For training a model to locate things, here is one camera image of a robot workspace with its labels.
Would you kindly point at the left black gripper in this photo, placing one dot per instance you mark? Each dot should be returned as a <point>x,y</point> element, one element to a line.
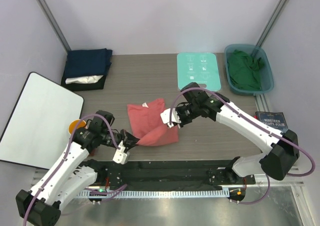
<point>129,140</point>

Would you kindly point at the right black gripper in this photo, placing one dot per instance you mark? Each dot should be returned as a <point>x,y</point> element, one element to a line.
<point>178,109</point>

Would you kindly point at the pink t shirt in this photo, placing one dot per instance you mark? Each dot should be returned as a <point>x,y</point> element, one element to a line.
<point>146,124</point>

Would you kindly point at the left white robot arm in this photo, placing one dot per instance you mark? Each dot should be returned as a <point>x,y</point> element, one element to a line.
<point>43,204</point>

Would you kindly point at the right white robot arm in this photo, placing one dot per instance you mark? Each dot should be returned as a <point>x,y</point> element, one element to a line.
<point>220,109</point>

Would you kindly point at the teal cutting board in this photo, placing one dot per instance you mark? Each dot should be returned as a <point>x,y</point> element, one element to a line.
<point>201,68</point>

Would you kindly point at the white mug orange inside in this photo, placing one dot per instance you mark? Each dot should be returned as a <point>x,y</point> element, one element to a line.
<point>76,124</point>

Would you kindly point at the black folded t shirt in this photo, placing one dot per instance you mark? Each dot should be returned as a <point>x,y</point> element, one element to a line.
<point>82,87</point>

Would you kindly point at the green t shirt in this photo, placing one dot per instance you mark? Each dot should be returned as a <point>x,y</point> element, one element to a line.
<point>244,71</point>

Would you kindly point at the teal plastic basin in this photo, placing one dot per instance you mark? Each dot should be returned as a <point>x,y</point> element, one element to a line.
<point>267,81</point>

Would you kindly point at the nineteen eighty-four book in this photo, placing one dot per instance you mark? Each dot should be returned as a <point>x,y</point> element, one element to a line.
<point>273,119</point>

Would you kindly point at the navy folded t shirt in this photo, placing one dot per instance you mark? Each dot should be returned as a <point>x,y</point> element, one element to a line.
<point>80,63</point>

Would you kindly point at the white board black rim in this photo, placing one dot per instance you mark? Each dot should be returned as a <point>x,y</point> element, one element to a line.
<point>38,129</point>

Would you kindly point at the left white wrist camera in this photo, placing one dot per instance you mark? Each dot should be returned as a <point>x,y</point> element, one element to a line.
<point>121,156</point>

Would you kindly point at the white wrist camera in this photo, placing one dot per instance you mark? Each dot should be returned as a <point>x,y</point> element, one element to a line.
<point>121,156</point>
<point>170,118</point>

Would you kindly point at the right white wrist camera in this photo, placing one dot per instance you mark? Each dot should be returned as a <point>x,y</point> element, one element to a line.
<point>170,118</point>

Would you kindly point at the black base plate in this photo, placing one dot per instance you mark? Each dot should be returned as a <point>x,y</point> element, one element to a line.
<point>167,176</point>

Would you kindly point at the white slotted cable duct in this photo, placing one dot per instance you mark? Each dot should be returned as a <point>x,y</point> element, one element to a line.
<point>224,193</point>

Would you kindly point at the right aluminium corner post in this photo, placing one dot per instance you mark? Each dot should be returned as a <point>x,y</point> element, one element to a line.
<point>280,6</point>

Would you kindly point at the aluminium corner post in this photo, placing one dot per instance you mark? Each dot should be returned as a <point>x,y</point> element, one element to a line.
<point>54,24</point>
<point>280,6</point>

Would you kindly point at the left aluminium corner post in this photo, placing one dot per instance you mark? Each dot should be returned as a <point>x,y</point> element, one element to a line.
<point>54,24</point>

